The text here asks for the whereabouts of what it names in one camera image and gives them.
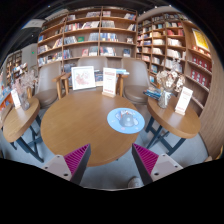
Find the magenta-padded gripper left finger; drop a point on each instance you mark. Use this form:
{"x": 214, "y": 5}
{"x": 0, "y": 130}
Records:
{"x": 77, "y": 159}

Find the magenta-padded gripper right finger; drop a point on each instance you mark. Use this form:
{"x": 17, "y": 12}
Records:
{"x": 146, "y": 159}

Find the grey computer mouse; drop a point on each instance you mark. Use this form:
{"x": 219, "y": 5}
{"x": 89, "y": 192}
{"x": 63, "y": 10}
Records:
{"x": 127, "y": 120}

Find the round light blue mouse pad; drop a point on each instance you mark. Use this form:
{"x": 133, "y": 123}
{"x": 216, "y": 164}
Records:
{"x": 113, "y": 121}

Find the round wooden side table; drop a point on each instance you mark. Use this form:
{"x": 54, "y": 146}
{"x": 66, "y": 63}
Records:
{"x": 173, "y": 123}
{"x": 20, "y": 121}

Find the stack of books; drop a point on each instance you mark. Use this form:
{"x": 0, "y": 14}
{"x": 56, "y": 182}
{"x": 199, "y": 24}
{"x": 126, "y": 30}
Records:
{"x": 152, "y": 94}

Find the white framed flower picture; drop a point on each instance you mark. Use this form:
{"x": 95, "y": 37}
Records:
{"x": 83, "y": 77}

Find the dark cover book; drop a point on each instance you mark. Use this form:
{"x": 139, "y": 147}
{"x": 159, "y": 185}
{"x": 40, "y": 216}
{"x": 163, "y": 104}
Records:
{"x": 99, "y": 78}

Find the white sign on wooden base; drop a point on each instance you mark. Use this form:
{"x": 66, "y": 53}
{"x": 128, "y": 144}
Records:
{"x": 109, "y": 81}

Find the teal book stack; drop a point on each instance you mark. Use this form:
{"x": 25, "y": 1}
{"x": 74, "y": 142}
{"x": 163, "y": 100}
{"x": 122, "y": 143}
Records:
{"x": 122, "y": 71}

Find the distant wooden bookshelf unit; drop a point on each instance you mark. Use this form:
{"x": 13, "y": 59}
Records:
{"x": 14, "y": 65}

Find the curved wooden bookshelf unit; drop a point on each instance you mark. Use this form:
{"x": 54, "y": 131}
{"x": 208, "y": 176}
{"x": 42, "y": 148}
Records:
{"x": 166, "y": 43}

